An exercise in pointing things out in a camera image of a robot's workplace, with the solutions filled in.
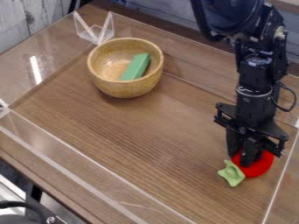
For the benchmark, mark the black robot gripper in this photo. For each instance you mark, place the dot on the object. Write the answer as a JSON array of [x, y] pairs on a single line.
[[250, 125]]

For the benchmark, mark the red plush strawberry toy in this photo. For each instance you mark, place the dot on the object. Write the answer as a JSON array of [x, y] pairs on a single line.
[[234, 173]]

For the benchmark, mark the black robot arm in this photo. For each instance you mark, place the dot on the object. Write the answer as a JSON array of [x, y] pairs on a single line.
[[253, 25]]

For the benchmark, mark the green rectangular block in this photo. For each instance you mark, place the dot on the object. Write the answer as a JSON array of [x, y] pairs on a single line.
[[136, 67]]

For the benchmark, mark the light wooden bowl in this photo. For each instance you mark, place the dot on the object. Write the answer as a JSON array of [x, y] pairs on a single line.
[[108, 60]]

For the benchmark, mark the clear acrylic tray wall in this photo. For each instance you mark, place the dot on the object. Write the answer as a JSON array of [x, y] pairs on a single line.
[[135, 161]]

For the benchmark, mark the clear acrylic corner bracket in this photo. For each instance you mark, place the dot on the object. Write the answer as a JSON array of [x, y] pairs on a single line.
[[95, 34]]

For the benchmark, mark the black table frame bracket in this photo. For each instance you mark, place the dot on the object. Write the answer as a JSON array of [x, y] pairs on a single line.
[[38, 212]]

